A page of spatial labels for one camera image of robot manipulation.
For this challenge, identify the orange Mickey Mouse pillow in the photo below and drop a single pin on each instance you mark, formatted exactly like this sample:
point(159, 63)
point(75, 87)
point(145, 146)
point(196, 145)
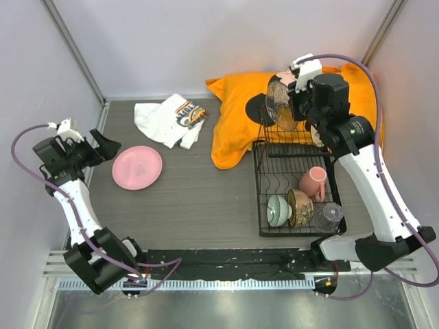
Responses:
point(242, 96)

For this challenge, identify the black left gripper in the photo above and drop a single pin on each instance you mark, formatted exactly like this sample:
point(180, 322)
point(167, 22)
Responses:
point(106, 150)

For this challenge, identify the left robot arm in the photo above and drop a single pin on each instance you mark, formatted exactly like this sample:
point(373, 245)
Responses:
point(96, 255)

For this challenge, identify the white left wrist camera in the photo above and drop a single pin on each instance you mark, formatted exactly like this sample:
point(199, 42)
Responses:
point(66, 130)

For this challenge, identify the pink plate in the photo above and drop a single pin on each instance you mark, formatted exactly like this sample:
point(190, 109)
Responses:
point(137, 168)

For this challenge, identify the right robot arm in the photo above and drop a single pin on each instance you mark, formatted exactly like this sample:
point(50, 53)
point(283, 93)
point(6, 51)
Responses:
point(322, 102)

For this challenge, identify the light green bowl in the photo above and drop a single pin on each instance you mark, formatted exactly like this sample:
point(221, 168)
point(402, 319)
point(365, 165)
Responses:
point(278, 211)

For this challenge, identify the aluminium frame rail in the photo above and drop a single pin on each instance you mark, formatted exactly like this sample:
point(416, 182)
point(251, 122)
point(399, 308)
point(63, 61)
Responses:
point(59, 23)

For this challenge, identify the black wire dish rack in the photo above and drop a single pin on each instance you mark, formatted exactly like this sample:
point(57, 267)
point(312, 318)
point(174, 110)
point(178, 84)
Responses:
point(280, 160)

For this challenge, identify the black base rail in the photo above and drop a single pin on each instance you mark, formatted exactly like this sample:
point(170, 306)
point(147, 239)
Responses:
point(242, 264)

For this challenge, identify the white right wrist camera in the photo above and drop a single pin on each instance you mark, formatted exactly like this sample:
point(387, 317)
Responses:
point(304, 68)

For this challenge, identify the brown floral bowl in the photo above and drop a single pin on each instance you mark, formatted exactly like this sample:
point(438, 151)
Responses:
point(302, 208)

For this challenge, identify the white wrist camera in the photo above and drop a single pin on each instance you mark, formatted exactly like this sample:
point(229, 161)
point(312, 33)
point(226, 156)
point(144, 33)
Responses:
point(304, 68)
point(66, 130)

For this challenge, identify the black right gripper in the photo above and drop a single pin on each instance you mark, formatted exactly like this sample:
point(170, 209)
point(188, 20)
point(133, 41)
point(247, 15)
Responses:
point(295, 97)

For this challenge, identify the pink mug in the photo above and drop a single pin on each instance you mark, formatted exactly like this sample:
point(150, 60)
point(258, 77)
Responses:
point(313, 183)

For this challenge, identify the white printed t-shirt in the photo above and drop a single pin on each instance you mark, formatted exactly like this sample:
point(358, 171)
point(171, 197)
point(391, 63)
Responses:
point(175, 121)

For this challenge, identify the clear glass cup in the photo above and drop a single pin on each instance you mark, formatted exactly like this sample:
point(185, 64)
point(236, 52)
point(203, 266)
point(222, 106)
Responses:
point(327, 218)

